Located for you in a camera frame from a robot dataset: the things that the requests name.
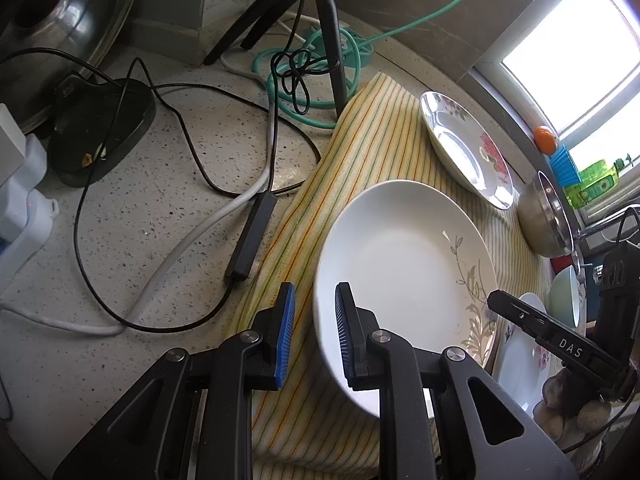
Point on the large steel wok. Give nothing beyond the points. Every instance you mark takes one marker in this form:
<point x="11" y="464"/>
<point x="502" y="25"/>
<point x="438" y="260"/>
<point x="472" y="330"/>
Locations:
<point x="75" y="20"/>

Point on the black tripod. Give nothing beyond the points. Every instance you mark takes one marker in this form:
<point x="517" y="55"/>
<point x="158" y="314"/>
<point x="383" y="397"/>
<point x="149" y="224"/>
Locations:
<point x="330" y="35"/>

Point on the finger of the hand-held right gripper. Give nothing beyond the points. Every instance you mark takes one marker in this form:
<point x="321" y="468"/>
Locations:
<point x="520" y="317"/>

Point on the dark blue box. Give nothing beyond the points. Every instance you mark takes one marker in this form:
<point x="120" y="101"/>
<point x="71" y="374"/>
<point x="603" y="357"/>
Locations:
<point x="592" y="290"/>

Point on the green dish soap bottle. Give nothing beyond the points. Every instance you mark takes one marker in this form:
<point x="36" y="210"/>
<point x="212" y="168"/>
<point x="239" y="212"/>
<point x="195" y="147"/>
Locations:
<point x="595" y="180"/>

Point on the person's right hand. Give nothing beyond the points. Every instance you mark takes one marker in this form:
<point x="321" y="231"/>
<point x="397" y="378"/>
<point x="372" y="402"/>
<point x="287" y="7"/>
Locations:
<point x="552" y="392"/>

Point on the black oval base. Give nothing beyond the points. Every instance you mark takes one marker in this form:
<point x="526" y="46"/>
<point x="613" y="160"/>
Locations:
<point x="125" y="120"/>

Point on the orange fruit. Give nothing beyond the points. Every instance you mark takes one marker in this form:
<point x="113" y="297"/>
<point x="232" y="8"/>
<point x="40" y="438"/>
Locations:
<point x="545" y="140"/>

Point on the chrome faucet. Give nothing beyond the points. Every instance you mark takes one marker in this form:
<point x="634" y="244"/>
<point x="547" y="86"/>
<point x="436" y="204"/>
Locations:
<point x="600" y="225"/>

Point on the small white floral plate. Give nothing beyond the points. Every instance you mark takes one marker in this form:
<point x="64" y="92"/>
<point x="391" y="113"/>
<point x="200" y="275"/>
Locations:
<point x="520" y="365"/>

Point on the stainless steel bowl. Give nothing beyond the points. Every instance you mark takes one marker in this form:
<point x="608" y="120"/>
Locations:
<point x="537" y="215"/>

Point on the black adapter box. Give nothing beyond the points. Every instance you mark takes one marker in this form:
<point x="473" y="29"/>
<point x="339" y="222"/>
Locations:
<point x="250" y="237"/>

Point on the striped yellow green cloth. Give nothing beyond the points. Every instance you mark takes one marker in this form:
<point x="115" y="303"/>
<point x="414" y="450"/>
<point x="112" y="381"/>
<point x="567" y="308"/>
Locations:
<point x="380" y="150"/>

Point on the teal power strip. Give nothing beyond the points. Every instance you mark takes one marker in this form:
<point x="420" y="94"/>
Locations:
<point x="362" y="52"/>

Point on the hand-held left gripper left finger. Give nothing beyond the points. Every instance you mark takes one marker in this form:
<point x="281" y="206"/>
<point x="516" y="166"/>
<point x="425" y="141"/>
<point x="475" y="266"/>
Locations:
<point x="285" y="335"/>

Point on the large white leaf-print plate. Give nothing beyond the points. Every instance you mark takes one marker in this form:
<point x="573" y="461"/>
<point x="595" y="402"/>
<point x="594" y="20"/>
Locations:
<point x="400" y="260"/>

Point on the light green bowl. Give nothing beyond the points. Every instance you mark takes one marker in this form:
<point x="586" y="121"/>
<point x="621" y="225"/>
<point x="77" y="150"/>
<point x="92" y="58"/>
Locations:
<point x="562" y="295"/>

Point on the window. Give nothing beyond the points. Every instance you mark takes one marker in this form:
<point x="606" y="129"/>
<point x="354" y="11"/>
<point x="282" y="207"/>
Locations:
<point x="565" y="50"/>

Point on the blue plastic basket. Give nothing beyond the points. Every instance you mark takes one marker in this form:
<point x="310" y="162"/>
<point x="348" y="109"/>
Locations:
<point x="565" y="167"/>

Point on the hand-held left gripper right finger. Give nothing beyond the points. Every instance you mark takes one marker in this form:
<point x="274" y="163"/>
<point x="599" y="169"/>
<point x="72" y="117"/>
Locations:
<point x="344" y="330"/>

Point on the white pink-rose plate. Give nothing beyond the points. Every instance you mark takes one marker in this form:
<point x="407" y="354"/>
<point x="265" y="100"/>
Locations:
<point x="460" y="145"/>

